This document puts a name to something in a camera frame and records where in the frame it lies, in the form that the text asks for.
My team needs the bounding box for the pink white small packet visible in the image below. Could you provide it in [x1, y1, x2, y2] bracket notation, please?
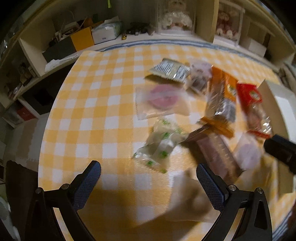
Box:
[233, 133, 262, 171]

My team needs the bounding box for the red snack packet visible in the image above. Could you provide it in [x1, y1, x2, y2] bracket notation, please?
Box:
[236, 83, 273, 139]

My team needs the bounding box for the white cardboard tray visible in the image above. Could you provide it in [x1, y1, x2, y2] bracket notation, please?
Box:
[258, 80, 295, 196]

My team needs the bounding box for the brown chocolate snack pack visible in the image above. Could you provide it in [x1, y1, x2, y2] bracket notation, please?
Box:
[182, 124, 242, 184]

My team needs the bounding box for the orange snack bar packet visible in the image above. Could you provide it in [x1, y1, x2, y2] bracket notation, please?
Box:
[201, 66, 238, 138]

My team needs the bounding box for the white brown candy packet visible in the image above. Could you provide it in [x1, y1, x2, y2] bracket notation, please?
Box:
[185, 60, 212, 95]

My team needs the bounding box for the green white snack packet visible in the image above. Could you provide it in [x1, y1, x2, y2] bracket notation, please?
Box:
[132, 117, 189, 173]

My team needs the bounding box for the silver beige snack packet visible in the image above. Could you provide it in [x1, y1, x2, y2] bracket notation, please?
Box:
[149, 58, 190, 83]

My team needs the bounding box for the purple round pastry pack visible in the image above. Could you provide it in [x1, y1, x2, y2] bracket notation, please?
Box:
[135, 84, 190, 120]

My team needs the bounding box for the blue striped mat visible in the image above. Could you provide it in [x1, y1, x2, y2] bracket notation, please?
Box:
[93, 39, 280, 73]

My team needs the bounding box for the white storage box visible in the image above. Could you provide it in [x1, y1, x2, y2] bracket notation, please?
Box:
[240, 37, 266, 57]

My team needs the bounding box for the yellow white checkered cloth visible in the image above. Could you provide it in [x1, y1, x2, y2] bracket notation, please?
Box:
[38, 44, 279, 240]

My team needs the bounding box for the red dress doll case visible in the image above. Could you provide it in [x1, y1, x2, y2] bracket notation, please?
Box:
[215, 1, 245, 46]

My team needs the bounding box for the white dress doll case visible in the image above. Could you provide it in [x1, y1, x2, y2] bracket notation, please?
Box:
[156, 0, 197, 36]

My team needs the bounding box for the wooden shelf unit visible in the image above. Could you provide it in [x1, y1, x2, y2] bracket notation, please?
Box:
[0, 0, 296, 130]

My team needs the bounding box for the orange box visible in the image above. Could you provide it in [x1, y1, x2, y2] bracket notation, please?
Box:
[70, 27, 94, 52]

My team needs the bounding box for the tissue box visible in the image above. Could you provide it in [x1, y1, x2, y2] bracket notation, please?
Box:
[91, 16, 123, 45]

